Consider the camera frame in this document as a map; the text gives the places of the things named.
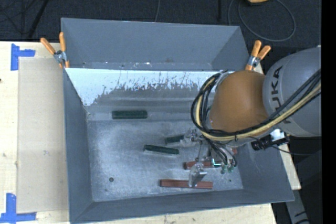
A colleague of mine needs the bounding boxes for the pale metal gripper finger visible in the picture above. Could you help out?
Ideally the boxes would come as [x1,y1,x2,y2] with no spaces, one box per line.
[188,162,208,188]
[180,129,201,147]

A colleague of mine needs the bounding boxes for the dark green flat block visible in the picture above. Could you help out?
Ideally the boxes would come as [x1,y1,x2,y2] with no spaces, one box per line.
[164,134,185,145]
[112,110,148,120]
[143,144,180,156]

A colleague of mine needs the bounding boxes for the red-brown flat block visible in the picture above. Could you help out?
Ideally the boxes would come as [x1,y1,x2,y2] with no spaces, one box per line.
[159,178,214,190]

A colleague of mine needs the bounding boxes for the grey metal bin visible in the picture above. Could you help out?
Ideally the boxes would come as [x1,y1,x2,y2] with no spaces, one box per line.
[60,17,295,224]

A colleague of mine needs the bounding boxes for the pale flat board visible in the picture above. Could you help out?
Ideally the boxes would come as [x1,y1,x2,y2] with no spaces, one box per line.
[16,57,70,215]

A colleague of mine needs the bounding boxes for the black cylinder on white bracket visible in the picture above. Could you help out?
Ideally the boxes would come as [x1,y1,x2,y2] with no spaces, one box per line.
[250,129,290,152]

